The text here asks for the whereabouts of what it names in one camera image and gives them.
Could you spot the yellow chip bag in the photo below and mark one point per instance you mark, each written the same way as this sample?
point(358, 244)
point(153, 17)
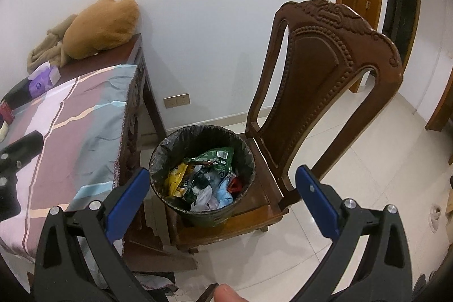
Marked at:
point(175, 181)

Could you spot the red drink can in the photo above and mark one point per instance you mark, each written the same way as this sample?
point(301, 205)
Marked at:
point(5, 111)

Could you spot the trash bin with black liner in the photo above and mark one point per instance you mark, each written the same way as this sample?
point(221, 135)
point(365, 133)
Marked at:
point(170, 150)

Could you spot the carved wooden chair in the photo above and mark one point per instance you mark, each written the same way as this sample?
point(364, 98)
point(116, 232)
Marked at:
point(311, 75)

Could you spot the gold wall socket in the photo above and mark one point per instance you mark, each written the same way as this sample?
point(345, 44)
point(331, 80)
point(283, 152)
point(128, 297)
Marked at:
point(177, 100)

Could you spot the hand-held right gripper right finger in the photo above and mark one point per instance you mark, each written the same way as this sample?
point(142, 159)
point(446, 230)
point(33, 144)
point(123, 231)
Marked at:
point(316, 203)

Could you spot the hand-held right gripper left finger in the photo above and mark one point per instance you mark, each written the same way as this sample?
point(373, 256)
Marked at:
point(127, 203)

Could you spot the white slipper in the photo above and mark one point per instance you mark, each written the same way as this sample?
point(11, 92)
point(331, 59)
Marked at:
point(434, 219)

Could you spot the plaid tablecloth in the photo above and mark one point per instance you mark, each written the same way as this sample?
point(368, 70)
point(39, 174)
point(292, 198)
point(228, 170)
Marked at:
point(70, 132)

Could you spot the purple tissue pack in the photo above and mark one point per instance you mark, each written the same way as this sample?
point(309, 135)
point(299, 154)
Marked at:
point(42, 84)

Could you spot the dark wooden table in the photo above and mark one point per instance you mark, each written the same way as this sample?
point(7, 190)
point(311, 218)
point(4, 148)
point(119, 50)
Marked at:
point(145, 75)

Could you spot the black bag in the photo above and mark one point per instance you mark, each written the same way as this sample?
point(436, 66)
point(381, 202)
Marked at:
point(17, 93)

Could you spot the cardboard piece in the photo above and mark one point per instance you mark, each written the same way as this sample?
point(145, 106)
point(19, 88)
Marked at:
point(449, 203)

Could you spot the blue face mask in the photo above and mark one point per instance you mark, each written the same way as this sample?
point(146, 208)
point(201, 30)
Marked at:
point(223, 197)

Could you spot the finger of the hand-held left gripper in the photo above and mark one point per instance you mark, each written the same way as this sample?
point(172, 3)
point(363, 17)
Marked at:
point(21, 146)

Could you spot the beige towel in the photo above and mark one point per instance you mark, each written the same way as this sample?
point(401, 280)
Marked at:
point(46, 50)

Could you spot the person's right hand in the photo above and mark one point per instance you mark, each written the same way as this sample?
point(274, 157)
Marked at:
point(228, 294)

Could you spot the brown plush cushion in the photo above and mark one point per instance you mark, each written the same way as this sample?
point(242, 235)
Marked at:
point(102, 26)

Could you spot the dark door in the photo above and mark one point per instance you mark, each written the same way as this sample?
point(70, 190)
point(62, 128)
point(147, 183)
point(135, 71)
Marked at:
point(400, 15)

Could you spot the red wrapper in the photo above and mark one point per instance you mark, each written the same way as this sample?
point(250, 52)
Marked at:
point(234, 186)

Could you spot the white tissue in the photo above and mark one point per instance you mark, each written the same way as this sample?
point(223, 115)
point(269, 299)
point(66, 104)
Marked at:
point(203, 197)

